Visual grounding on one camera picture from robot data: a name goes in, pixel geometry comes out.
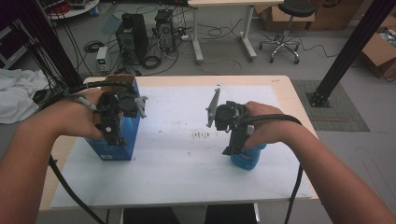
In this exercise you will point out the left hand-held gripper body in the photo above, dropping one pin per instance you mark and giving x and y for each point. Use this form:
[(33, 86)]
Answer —
[(112, 105)]

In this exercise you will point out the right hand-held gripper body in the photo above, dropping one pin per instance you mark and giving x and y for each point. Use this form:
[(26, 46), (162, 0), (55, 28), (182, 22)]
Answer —
[(232, 116)]

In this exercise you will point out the blue cardboard box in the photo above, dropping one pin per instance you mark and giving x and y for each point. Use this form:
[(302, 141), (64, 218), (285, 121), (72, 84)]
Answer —
[(128, 141)]

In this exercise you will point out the blue plastic bottle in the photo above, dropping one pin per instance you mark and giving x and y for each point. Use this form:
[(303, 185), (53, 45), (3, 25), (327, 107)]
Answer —
[(249, 160)]

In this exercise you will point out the person's left hand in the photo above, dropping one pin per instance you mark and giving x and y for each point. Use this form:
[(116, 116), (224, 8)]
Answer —
[(79, 118)]

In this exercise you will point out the person's right hand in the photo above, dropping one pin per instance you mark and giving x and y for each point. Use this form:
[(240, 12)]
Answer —
[(271, 130)]

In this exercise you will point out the white power supply unit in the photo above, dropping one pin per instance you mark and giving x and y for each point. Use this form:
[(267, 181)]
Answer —
[(101, 59)]

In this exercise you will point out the large black computer tower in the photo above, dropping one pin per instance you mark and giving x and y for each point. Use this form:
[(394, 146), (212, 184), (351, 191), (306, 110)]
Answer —
[(132, 39)]

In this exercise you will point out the white-legged desk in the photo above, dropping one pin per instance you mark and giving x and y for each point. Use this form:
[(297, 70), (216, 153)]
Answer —
[(199, 31)]

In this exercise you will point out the small black computer tower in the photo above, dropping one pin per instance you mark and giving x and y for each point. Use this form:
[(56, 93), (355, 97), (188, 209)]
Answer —
[(165, 29)]

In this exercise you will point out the white cloth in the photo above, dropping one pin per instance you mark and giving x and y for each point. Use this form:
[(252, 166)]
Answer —
[(18, 93)]

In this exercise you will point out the round white table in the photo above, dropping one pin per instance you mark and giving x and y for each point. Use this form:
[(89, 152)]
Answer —
[(77, 11)]

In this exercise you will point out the gray floor mat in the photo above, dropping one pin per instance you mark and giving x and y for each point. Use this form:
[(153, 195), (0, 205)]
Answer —
[(342, 115)]

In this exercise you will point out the black swivel stool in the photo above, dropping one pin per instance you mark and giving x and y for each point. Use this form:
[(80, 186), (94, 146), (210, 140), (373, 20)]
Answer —
[(294, 9)]

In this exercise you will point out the open cardboard box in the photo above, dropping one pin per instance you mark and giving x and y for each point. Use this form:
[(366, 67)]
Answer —
[(378, 53)]

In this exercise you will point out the black metal frame post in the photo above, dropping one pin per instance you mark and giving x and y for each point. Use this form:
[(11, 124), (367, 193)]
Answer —
[(351, 46), (56, 46)]

